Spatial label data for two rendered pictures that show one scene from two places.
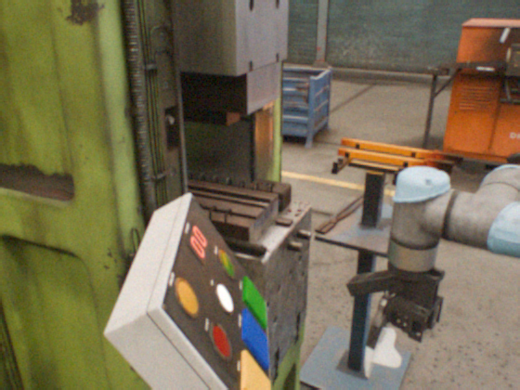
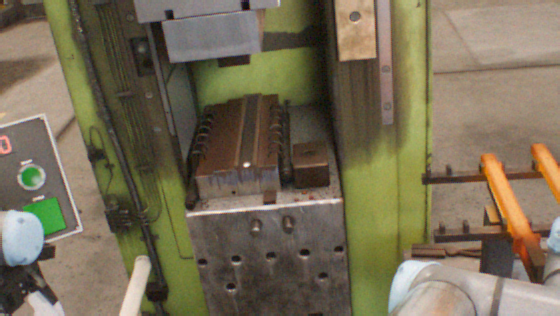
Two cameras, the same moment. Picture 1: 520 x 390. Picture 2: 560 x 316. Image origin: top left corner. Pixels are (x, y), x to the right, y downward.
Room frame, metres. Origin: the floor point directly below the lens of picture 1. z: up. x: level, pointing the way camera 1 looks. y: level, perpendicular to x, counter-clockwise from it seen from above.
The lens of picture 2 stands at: (0.87, -1.17, 1.68)
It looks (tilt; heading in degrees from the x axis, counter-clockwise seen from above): 30 degrees down; 69
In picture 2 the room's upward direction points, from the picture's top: 7 degrees counter-clockwise
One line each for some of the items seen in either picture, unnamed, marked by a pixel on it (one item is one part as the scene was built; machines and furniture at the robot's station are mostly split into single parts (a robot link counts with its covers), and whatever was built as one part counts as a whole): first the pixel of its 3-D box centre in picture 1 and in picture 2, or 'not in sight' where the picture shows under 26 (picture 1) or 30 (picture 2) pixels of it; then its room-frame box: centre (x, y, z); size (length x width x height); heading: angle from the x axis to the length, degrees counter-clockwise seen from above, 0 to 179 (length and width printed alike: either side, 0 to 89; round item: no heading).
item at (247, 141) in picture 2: (201, 191); (249, 127); (1.28, 0.17, 0.99); 0.42 x 0.05 x 0.01; 66
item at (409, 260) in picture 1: (412, 250); not in sight; (0.66, -0.25, 1.15); 0.08 x 0.08 x 0.05
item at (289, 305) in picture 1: (208, 273); (274, 215); (1.31, 0.16, 0.69); 0.56 x 0.38 x 0.45; 66
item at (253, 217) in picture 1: (198, 205); (242, 139); (1.25, 0.18, 0.96); 0.42 x 0.20 x 0.09; 66
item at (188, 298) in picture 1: (187, 297); not in sight; (0.52, 0.10, 1.16); 0.05 x 0.03 x 0.04; 156
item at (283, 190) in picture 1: (269, 194); (311, 164); (1.36, -0.03, 0.95); 0.12 x 0.08 x 0.06; 66
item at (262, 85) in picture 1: (190, 80); (221, 10); (1.25, 0.18, 1.32); 0.42 x 0.20 x 0.10; 66
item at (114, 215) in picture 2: not in sight; (118, 218); (0.88, 0.25, 0.80); 0.06 x 0.03 x 0.14; 156
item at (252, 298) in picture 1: (253, 303); (45, 217); (0.72, 0.01, 1.01); 0.07 x 0.05 x 0.07; 1
